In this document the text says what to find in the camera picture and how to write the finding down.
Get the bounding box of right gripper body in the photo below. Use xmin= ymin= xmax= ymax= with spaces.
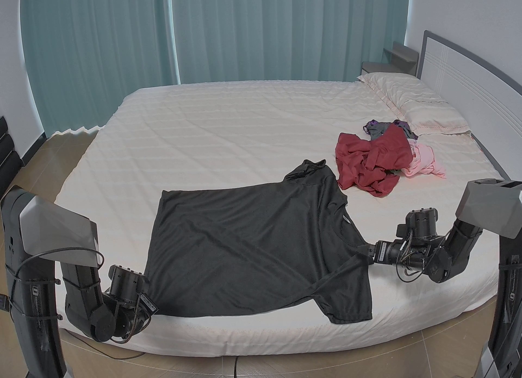
xmin=373 ymin=240 xmax=404 ymax=266

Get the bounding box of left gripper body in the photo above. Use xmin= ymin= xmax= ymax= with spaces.
xmin=120 ymin=293 xmax=158 ymax=333

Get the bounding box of black T-shirt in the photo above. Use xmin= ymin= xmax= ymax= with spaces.
xmin=145 ymin=159 xmax=374 ymax=325

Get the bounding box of bed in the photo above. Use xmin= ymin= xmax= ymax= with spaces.
xmin=55 ymin=30 xmax=522 ymax=357

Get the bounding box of dark red garment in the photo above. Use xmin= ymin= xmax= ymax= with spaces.
xmin=335 ymin=126 xmax=414 ymax=198

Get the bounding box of pink garment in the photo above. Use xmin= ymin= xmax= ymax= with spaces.
xmin=402 ymin=143 xmax=447 ymax=178

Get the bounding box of grey purple garment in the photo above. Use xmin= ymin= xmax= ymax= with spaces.
xmin=364 ymin=120 xmax=418 ymax=142

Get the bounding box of cream pillow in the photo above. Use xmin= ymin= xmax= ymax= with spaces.
xmin=357 ymin=71 xmax=470 ymax=136

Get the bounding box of grey bedside table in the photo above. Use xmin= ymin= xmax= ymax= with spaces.
xmin=361 ymin=41 xmax=419 ymax=79

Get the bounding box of blue-green curtain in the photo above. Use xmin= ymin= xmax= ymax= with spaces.
xmin=20 ymin=0 xmax=181 ymax=136
xmin=171 ymin=0 xmax=410 ymax=83

